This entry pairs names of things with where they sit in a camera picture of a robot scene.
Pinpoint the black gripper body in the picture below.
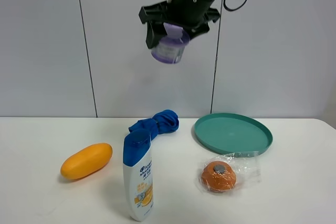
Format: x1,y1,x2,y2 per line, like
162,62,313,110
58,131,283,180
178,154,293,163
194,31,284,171
139,0,215,26

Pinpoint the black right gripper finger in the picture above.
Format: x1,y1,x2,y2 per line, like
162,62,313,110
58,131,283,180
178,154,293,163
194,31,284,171
182,8,219,40

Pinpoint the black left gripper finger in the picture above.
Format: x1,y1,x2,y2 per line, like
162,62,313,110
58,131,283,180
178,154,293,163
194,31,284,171
145,21,167,49

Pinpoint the purple air freshener can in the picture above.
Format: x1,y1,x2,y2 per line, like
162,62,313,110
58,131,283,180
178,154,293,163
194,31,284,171
151,23,190,64

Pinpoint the blue folded cloth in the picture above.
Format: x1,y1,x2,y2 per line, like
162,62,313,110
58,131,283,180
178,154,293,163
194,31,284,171
129,110,179,140

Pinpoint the teal round plate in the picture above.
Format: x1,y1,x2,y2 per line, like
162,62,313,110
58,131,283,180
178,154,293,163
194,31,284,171
193,113,273,155

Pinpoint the white blue shampoo bottle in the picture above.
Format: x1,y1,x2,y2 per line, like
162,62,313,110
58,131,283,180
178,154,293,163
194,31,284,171
123,129,153,222

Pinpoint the orange bun in plastic bag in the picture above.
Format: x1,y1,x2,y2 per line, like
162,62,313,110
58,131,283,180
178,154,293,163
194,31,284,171
198,152,261,194

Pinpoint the orange yellow mango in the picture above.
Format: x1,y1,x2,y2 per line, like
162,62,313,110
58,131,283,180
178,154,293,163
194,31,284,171
60,143,113,180

